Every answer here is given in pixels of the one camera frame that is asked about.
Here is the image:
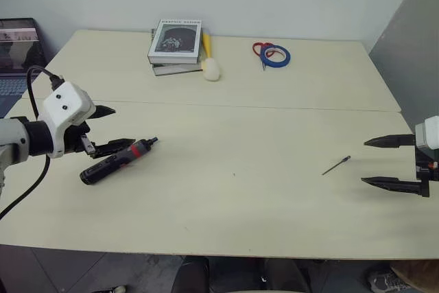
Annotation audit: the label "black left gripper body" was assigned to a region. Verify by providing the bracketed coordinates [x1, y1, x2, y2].
[63, 114, 98, 157]

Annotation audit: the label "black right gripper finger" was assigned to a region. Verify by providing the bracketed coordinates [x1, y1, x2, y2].
[360, 176, 431, 199]
[364, 132, 417, 149]

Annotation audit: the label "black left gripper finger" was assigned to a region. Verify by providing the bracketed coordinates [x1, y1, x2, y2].
[91, 104, 117, 121]
[90, 138, 137, 161]

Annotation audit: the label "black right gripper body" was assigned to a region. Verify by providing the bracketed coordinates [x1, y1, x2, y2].
[414, 144, 439, 182]

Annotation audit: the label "black red electric screwdriver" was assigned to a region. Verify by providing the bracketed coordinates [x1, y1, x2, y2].
[79, 137, 160, 186]

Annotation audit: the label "small screwdriver bit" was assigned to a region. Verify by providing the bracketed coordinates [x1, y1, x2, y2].
[322, 155, 352, 176]

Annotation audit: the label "stack of books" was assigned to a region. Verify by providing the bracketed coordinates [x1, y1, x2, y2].
[149, 28, 204, 78]

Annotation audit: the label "grey sneaker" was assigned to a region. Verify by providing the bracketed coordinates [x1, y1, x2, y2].
[367, 264, 411, 293]

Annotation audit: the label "open laptop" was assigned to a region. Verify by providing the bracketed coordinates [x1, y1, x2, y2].
[0, 17, 47, 119]

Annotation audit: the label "thick graphic design book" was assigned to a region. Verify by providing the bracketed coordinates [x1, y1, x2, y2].
[147, 19, 203, 65]

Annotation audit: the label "blue tape roll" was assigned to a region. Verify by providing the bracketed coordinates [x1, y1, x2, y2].
[259, 45, 292, 70]

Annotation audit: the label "dark shoe with white edge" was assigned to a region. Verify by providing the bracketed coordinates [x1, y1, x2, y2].
[91, 284, 128, 293]

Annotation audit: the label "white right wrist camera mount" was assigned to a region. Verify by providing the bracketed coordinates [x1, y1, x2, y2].
[414, 115, 439, 152]

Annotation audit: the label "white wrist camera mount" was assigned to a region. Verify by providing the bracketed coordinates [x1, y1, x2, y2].
[42, 81, 97, 159]
[414, 115, 439, 152]

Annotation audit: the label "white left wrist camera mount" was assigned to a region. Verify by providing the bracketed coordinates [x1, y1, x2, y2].
[42, 81, 97, 159]

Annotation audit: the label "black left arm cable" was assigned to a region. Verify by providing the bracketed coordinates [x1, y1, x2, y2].
[0, 66, 66, 220]

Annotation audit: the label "yellow-handled white duster brush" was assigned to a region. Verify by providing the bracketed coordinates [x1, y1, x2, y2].
[200, 30, 222, 82]

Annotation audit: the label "red-handled scissors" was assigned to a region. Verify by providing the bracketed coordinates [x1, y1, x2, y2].
[252, 41, 276, 71]

